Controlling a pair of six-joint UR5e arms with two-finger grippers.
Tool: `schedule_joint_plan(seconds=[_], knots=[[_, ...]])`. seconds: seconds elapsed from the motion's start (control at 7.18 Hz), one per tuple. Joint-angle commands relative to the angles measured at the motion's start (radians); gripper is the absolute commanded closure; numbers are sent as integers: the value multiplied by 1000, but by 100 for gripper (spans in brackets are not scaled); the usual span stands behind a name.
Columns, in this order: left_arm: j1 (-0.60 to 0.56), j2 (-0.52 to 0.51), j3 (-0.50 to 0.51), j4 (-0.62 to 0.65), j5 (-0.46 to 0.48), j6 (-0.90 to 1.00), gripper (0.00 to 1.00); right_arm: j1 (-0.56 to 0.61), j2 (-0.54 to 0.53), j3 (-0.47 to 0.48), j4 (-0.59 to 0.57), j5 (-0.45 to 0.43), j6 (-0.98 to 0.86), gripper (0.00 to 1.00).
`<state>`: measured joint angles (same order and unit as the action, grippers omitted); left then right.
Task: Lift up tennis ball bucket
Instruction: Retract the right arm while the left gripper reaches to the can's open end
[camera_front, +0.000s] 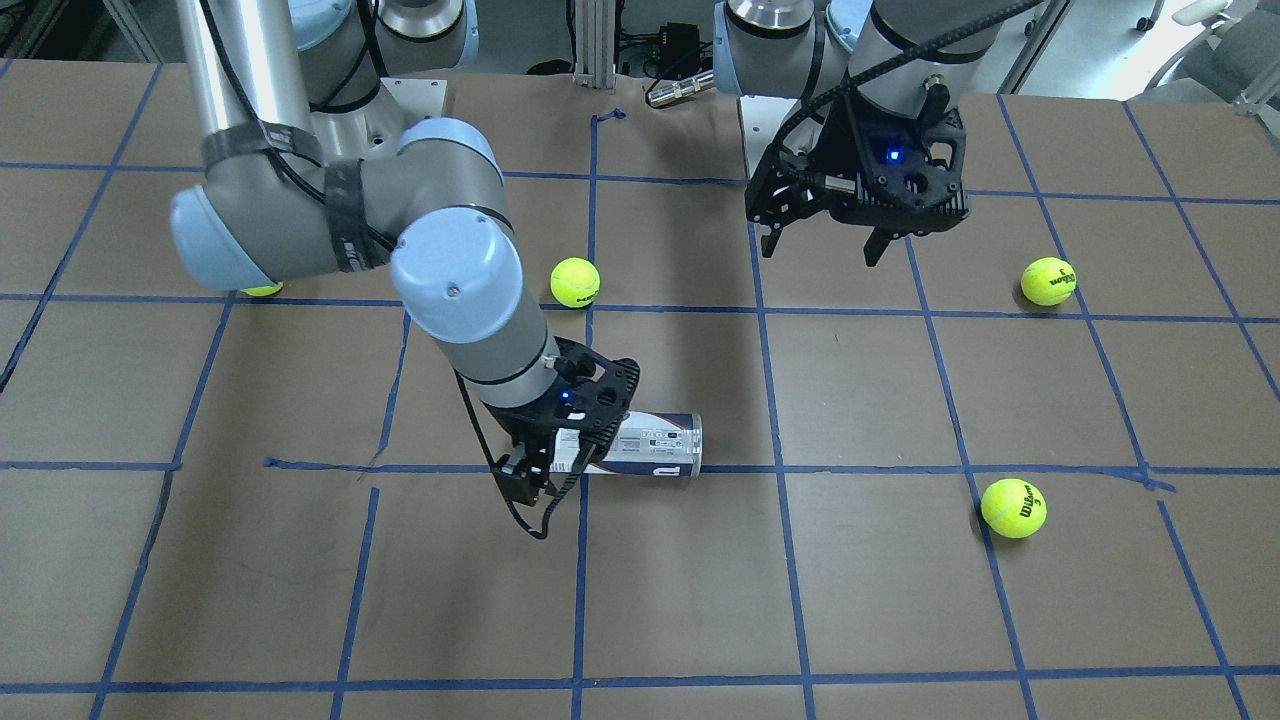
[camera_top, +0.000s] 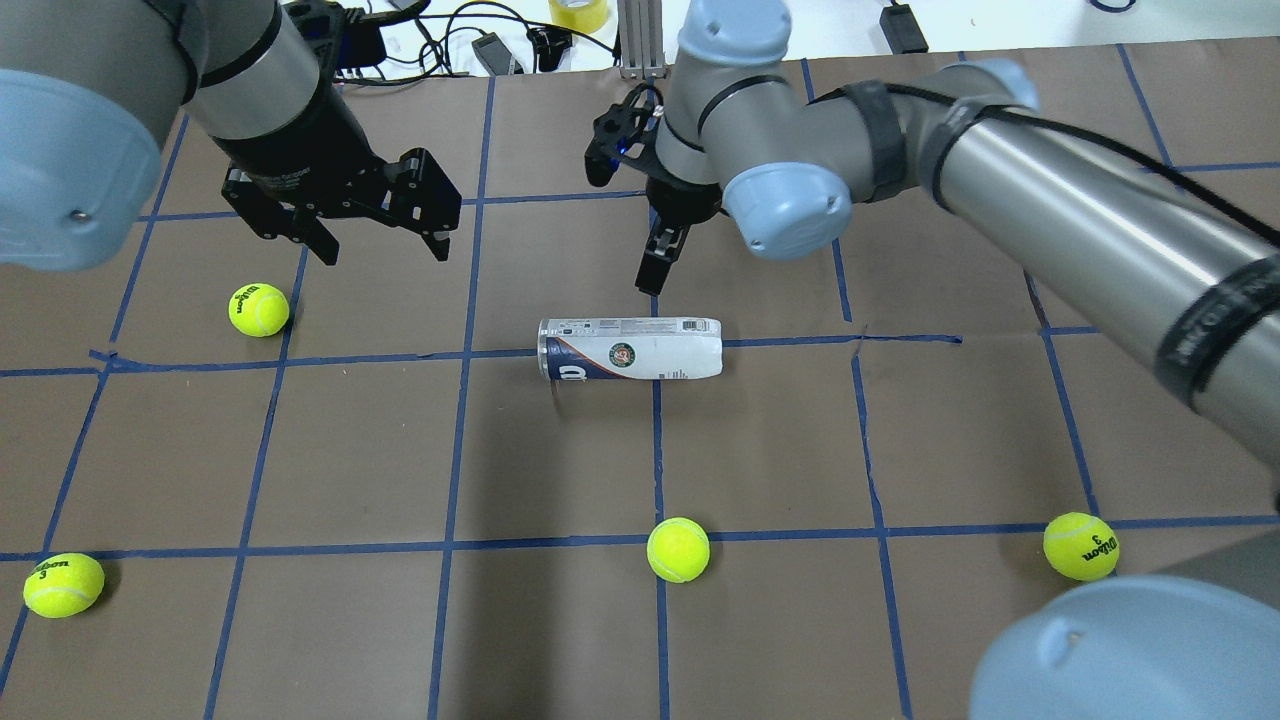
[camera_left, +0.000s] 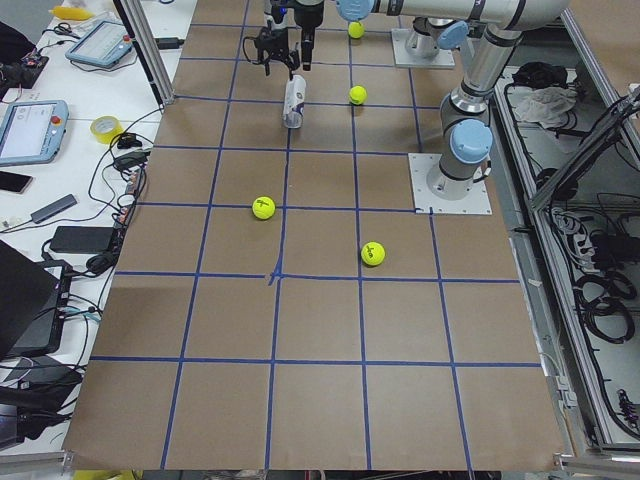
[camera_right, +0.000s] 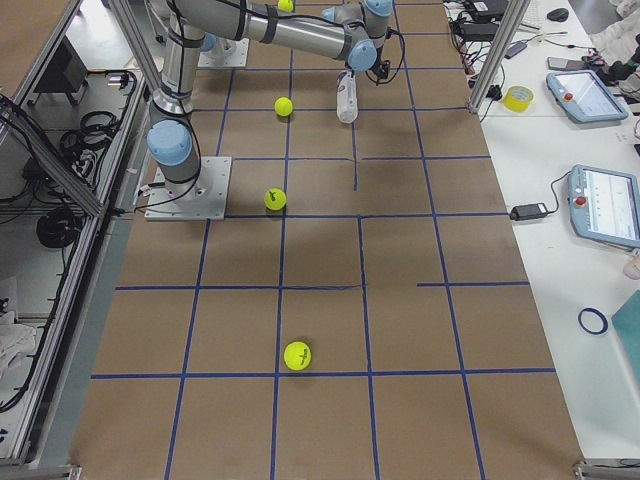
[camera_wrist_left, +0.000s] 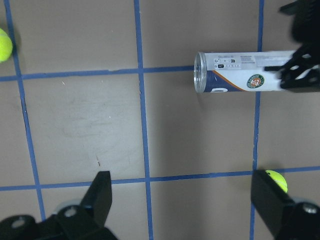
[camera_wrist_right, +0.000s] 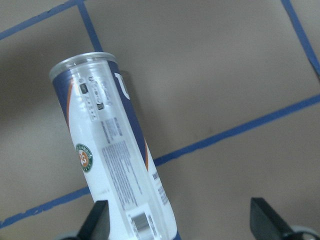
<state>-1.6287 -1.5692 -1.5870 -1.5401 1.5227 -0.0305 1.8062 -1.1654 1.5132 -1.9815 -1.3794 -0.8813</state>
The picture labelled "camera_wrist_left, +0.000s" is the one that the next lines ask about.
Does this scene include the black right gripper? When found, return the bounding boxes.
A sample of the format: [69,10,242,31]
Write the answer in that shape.
[264,0,320,93]

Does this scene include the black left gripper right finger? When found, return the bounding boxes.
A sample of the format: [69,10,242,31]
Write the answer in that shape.
[250,169,320,240]

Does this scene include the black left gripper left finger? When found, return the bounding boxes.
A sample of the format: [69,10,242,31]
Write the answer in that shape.
[56,171,112,228]

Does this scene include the white tennis ball can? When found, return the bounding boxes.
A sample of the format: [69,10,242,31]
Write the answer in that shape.
[193,50,294,93]

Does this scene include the tennis ball far right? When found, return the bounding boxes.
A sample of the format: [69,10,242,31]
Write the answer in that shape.
[265,170,288,193]

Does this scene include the tennis ball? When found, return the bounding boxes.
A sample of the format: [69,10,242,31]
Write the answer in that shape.
[265,170,288,193]
[0,29,13,63]

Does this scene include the tennis ball centre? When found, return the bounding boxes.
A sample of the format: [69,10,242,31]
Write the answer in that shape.
[0,29,13,63]

